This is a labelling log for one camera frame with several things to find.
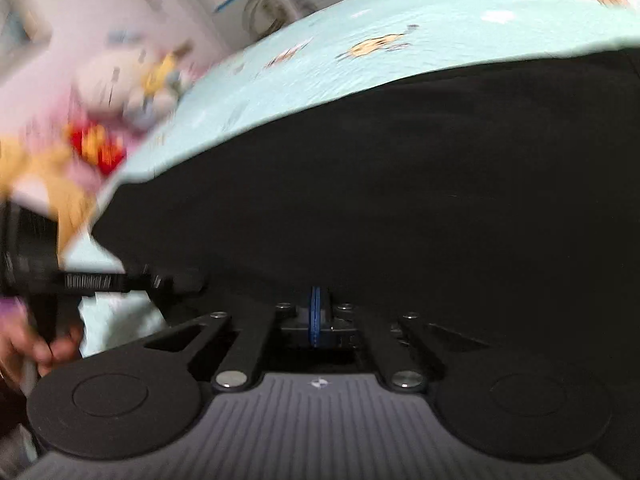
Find yellow plush bear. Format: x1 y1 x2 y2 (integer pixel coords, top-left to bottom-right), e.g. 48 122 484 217
1 136 96 257

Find light green quilted bedspread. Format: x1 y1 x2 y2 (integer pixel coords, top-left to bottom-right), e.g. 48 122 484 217
65 0 639 271

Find person's left hand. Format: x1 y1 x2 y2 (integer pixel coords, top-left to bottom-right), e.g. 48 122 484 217
1 306 85 393

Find red plush toy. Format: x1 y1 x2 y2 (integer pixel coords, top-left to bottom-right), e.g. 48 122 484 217
64 122 127 177

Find white blue plush toy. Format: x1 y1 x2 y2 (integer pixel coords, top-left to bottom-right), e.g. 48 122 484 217
74 41 193 131

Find black trousers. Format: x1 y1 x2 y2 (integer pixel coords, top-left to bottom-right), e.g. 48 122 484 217
89 46 640 480

